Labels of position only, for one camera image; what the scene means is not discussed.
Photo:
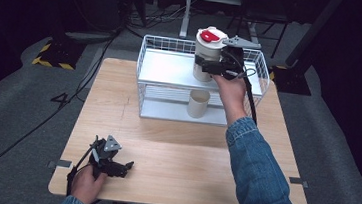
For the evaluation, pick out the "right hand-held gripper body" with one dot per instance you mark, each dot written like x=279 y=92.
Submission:
x=233 y=62

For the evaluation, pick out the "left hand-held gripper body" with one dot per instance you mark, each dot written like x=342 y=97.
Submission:
x=103 y=156

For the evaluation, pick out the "white lidded cup red tab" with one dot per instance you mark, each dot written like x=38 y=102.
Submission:
x=208 y=49

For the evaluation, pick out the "white paper cup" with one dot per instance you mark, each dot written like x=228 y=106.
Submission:
x=198 y=103

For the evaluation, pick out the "person's right hand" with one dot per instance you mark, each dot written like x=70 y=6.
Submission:
x=233 y=93

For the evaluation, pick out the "person's left hand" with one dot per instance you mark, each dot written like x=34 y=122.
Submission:
x=85 y=185

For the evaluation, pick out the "grey tape strip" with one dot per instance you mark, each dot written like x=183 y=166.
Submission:
x=62 y=163
x=298 y=181

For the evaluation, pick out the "black chair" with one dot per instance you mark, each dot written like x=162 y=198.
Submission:
x=264 y=16

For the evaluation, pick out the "black stand with striped base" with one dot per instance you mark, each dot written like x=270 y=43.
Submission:
x=293 y=81

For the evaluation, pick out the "black yellow striped stand base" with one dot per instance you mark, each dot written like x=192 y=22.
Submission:
x=58 y=55

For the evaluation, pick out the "white metal desk frame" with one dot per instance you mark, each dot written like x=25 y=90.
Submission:
x=185 y=18

